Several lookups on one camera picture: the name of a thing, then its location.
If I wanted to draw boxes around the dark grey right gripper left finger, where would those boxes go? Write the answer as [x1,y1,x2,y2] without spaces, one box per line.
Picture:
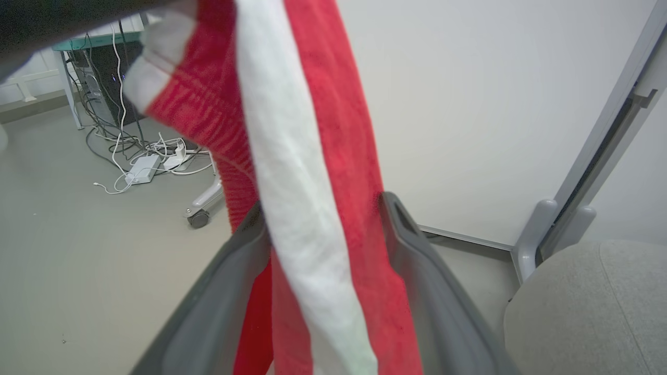
[129,201,273,375]

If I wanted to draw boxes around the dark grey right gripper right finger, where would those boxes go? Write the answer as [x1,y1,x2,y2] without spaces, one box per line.
[378,191,521,375]

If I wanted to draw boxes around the red and white garment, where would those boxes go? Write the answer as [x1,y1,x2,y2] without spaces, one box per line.
[122,0,424,375]

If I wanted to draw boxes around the grey partition foot with caster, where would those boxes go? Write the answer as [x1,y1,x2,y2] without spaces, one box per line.
[183,169,226,230]

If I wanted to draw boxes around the grey fabric sofa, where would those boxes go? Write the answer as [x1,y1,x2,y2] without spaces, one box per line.
[503,239,667,375]

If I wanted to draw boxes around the small white plug adapter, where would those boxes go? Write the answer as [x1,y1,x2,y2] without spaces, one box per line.
[164,140,189,170]

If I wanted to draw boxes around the large white partition panel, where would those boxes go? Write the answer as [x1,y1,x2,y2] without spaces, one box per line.
[333,0,665,251]

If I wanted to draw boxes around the narrow white partition panel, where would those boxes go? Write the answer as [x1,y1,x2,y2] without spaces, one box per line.
[539,31,667,251]

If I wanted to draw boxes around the black computer tower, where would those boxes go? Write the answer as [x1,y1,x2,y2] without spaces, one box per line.
[69,41,145,129]

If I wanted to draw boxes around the desk with pale metal legs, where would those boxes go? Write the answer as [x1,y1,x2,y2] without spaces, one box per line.
[52,16,147,131]

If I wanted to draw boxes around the long white cable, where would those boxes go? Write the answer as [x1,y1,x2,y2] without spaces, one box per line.
[93,21,214,195]

